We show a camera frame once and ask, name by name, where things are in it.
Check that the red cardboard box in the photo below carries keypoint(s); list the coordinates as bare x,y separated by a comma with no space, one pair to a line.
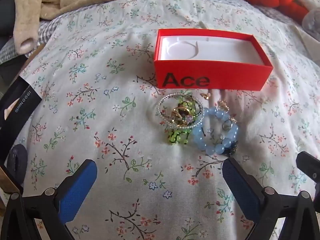
225,77

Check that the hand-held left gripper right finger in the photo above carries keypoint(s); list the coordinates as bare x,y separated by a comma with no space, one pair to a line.
237,187

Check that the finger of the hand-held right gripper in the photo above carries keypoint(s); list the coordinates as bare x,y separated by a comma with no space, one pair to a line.
308,163

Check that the large gold earring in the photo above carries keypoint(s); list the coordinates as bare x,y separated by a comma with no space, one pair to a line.
178,112

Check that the floral bed sheet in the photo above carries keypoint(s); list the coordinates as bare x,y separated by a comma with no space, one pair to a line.
100,105

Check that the grey checked blanket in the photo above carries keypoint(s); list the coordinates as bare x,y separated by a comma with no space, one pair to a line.
46,28

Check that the gold rhinestone hoop earring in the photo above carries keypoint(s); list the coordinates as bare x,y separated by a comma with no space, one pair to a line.
231,123

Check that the small gold stud earring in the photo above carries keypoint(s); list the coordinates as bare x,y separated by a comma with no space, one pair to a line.
206,95

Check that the black phone box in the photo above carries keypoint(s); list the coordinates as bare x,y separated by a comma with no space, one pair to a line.
17,110

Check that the dark grey round pad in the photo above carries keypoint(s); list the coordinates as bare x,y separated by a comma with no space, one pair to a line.
16,165

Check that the dark grey cushion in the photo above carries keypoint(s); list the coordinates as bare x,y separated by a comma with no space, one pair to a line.
6,17

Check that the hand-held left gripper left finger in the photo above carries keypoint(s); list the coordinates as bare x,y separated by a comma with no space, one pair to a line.
75,195

